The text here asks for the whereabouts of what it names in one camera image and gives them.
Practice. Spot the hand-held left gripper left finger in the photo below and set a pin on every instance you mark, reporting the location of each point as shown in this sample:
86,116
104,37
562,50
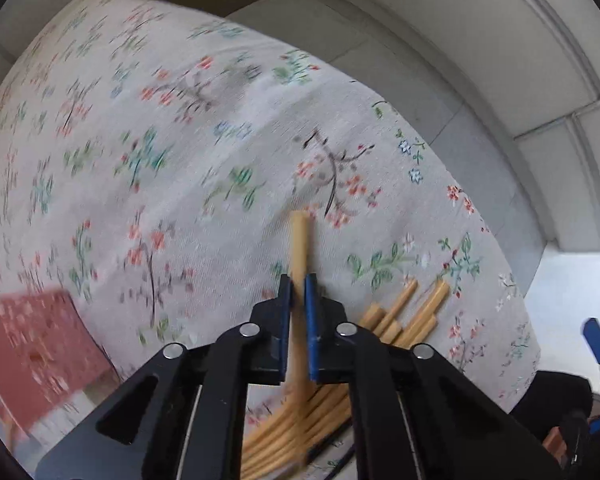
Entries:
283,320

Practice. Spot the dark cloth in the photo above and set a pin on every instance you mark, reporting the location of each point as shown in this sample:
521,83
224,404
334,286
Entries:
550,395

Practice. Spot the white base cabinet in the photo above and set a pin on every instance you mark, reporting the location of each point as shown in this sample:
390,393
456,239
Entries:
555,35

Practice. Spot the black chopstick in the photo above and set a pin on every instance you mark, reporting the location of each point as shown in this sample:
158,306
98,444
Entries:
342,462

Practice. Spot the pink perforated utensil holder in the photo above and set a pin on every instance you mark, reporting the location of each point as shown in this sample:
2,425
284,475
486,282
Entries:
35,350

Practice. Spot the bunch of wooden chopsticks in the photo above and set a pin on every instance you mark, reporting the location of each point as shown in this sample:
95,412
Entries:
432,302

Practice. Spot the floral printed cloth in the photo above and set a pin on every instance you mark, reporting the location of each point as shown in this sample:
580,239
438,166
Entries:
180,185

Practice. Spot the single wooden chopstick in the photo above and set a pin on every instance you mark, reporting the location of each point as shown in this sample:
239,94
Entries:
300,245

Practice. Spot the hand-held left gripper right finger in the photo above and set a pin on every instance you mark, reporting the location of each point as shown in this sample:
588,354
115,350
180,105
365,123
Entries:
312,325

